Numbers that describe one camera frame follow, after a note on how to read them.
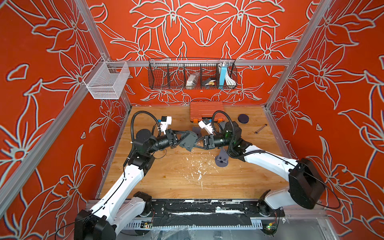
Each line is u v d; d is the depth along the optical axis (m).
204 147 0.65
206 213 0.73
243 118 1.10
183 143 0.65
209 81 0.87
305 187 0.42
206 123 0.67
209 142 0.63
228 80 0.91
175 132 0.62
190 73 0.99
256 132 1.03
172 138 0.58
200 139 0.66
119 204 0.44
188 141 0.64
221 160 0.85
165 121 0.64
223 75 0.86
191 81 0.91
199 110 1.10
